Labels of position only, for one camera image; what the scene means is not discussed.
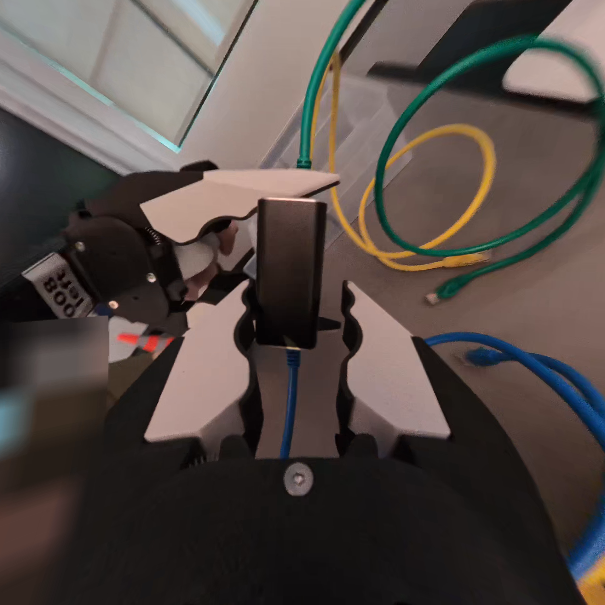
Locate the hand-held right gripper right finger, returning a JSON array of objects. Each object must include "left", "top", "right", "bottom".
[{"left": 337, "top": 280, "right": 452, "bottom": 458}]

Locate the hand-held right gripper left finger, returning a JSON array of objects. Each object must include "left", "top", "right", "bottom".
[{"left": 143, "top": 279, "right": 263, "bottom": 458}]

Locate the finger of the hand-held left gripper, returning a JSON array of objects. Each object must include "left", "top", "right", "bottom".
[
  {"left": 138, "top": 169, "right": 341, "bottom": 246},
  {"left": 201, "top": 251, "right": 258, "bottom": 305}
]

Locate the black ethernet splitter box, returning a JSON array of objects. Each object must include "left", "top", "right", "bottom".
[{"left": 254, "top": 197, "right": 328, "bottom": 351}]

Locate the blue ethernet cable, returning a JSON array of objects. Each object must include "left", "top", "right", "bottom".
[{"left": 279, "top": 331, "right": 605, "bottom": 584}]

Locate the green ethernet cable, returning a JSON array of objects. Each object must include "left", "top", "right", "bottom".
[{"left": 297, "top": 0, "right": 605, "bottom": 305}]

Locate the yellow ethernet cable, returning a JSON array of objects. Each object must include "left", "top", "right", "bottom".
[{"left": 309, "top": 52, "right": 497, "bottom": 272}]

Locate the person's left hand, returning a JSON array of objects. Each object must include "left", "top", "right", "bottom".
[{"left": 182, "top": 221, "right": 239, "bottom": 299}]

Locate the glass partition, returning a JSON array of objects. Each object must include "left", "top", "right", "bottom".
[{"left": 0, "top": 0, "right": 260, "bottom": 154}]

